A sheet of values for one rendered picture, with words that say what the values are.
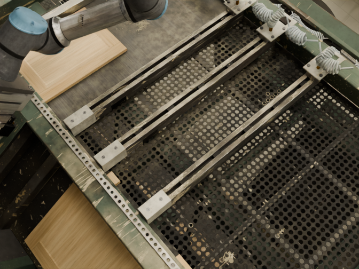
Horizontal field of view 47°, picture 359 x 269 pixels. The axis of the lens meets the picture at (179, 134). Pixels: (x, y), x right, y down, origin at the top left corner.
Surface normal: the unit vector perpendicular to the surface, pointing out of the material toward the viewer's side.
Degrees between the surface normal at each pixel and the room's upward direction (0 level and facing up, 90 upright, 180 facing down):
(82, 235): 90
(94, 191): 59
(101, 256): 90
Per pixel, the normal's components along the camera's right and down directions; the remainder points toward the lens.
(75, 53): 0.00, -0.46
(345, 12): -0.27, 0.02
